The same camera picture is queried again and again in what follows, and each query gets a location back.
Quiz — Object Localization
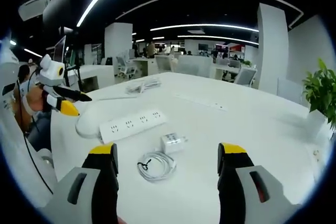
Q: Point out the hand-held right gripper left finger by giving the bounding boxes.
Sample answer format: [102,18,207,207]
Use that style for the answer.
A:
[45,142,120,224]

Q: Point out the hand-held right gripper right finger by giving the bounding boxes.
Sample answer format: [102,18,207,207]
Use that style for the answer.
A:
[217,142,302,224]

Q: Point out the white power strip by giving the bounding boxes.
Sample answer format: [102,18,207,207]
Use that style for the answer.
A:
[99,108,169,145]

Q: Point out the white charger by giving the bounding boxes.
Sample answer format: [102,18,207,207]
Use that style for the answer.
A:
[160,133,190,154]

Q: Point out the white desk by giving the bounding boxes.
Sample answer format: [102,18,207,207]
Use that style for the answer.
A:
[49,71,334,224]

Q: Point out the computer monitor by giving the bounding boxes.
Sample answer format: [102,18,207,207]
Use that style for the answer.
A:
[53,35,68,64]

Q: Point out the white rounded object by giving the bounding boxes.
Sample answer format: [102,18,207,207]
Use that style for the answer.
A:
[75,108,106,139]

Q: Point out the white worn device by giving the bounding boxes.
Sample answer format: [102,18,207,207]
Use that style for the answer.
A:
[0,39,58,208]

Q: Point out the white office chair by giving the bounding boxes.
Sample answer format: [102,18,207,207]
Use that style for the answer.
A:
[154,55,173,73]
[116,56,138,78]
[177,55,214,78]
[233,66,258,88]

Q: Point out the white ceiling air unit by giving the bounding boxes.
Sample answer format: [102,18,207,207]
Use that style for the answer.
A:
[17,0,51,22]

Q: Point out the white plant pot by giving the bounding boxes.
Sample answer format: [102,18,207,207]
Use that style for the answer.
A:
[305,109,329,141]

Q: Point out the green potted plant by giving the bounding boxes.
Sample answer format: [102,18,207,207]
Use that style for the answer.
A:
[301,58,336,131]

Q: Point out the black cable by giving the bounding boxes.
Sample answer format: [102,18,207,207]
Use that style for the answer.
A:
[15,70,55,196]

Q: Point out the coiled white cable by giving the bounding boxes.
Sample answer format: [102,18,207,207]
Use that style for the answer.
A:
[136,151,177,183]

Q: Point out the bundle of white cables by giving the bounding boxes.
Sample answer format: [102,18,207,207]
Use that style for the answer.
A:
[124,77,162,95]

